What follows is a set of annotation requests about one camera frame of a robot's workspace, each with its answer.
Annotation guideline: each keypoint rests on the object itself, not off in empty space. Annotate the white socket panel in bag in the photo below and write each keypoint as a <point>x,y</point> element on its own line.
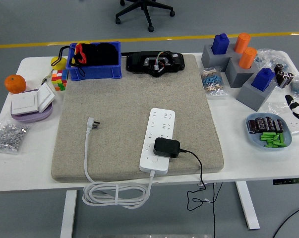
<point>296,125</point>

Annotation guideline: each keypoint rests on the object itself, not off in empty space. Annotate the black table control panel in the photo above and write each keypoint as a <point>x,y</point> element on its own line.
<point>288,181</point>

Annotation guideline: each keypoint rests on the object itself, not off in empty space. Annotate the orange fruit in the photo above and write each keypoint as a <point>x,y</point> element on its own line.
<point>15,84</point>

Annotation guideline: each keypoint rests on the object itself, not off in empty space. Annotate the blue plastic bin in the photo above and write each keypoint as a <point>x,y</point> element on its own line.
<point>94,72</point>

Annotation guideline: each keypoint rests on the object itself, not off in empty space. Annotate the clear crumpled plastic bag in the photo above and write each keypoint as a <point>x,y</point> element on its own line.
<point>270,58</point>

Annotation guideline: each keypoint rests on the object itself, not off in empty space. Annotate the colourful puzzle cube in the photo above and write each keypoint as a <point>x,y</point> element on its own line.
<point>60,80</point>

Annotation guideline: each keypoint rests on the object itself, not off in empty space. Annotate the grey-brown mat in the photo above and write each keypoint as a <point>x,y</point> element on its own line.
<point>119,99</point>

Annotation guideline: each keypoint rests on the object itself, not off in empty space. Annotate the dark capacitor pack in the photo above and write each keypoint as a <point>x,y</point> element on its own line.
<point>252,126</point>
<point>279,126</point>
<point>270,124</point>
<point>260,125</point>

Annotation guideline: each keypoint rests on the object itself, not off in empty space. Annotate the orange cylinder peg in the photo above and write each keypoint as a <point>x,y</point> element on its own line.
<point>241,43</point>
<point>247,58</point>

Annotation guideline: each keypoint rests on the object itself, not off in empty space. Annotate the black electronic device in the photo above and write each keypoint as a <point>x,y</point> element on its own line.
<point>137,62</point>

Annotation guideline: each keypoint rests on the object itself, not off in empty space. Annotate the pile of green pegs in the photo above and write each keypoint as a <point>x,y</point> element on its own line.
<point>270,137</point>

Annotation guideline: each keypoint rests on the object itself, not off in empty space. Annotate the purple round dish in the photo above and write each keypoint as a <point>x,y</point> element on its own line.
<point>31,117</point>

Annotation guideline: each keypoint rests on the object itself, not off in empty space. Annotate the bag of metal nuts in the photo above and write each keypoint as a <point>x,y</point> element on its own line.
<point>9,136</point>

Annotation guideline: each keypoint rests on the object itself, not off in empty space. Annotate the black office chair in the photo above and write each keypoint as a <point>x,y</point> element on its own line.
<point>147,15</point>

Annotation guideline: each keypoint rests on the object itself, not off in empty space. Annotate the black pouch with red trim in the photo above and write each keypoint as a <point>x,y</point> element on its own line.
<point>102,54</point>

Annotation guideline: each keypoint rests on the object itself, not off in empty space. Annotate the light blue plate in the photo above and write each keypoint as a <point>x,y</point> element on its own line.
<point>254,140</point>

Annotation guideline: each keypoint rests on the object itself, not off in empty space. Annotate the white wall switch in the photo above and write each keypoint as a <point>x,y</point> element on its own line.
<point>24,102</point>

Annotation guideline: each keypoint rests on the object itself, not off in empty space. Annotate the bag of blue resistors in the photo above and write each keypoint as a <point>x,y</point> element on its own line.
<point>212,81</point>

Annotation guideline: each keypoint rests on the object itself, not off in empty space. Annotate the blue square peg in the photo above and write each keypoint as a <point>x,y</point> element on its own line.
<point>220,44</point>
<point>262,80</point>

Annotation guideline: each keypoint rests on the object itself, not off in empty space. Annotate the wide grey holder block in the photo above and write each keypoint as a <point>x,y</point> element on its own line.
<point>208,59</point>

